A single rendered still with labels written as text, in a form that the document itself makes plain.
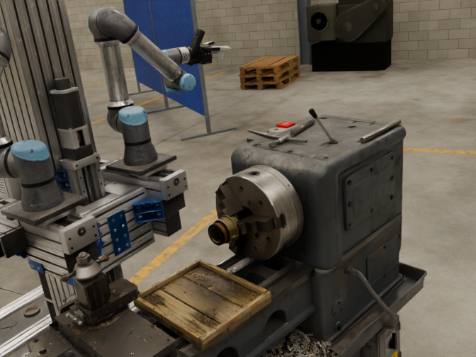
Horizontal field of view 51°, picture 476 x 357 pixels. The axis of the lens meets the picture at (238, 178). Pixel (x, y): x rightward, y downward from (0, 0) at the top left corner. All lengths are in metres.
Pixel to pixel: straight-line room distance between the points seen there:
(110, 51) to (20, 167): 0.66
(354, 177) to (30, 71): 1.27
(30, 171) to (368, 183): 1.22
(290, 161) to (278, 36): 10.81
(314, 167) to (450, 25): 9.97
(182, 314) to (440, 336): 1.69
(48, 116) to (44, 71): 0.17
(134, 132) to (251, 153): 0.54
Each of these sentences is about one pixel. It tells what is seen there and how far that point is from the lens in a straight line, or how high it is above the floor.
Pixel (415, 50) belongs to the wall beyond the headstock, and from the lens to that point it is 11.66.
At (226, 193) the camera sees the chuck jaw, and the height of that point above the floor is 1.18.
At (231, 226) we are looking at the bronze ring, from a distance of 1.63.
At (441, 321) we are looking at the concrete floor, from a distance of 3.06.
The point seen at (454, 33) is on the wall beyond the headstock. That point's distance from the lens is 11.53.
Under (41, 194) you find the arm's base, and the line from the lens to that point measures 1.88.
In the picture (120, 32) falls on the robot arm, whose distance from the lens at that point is 2.11.
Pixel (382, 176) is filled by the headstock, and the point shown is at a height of 1.09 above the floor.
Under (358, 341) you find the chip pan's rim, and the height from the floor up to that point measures 0.56.
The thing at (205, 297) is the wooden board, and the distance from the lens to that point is 1.69.
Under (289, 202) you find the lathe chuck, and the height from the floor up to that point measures 1.15.
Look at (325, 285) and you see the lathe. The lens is 1.85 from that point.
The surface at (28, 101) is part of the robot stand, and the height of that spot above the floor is 1.51.
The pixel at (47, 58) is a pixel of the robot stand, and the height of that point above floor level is 1.65.
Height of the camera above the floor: 1.82
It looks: 21 degrees down
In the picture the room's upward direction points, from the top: 6 degrees counter-clockwise
